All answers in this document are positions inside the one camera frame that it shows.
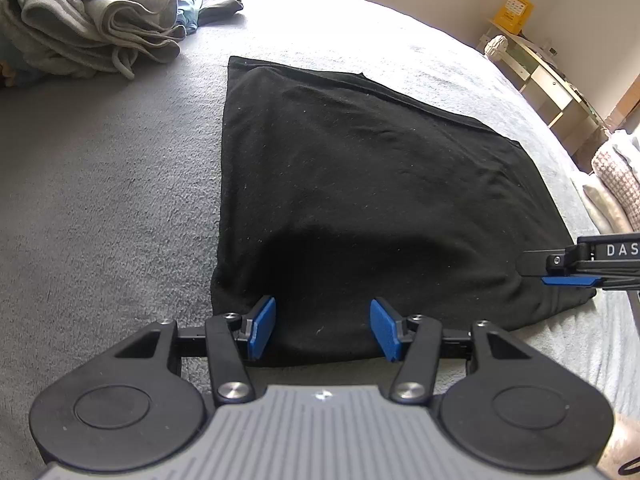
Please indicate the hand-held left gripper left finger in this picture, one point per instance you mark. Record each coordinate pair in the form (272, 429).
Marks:
(262, 327)

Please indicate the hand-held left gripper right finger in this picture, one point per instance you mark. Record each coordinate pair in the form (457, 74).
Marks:
(385, 330)

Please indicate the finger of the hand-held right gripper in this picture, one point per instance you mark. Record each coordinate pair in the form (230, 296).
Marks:
(567, 281)
(545, 262)

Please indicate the black t-shirt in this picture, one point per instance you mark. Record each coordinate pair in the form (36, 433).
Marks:
(375, 200)

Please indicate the cream folded blanket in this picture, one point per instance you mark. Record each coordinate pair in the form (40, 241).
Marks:
(600, 205)

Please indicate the white folded cloth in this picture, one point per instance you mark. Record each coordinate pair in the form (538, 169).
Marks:
(630, 145)

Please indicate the cream desk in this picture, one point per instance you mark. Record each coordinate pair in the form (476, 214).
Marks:
(545, 77)

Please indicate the grey bed blanket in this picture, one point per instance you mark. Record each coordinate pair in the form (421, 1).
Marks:
(110, 185)

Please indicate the cream carved ornament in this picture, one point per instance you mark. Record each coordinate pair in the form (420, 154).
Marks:
(497, 47)

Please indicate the yellow box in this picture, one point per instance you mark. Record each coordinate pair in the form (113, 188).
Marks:
(515, 10)

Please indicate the dark grey garment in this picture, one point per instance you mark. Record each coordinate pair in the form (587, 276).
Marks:
(220, 5)

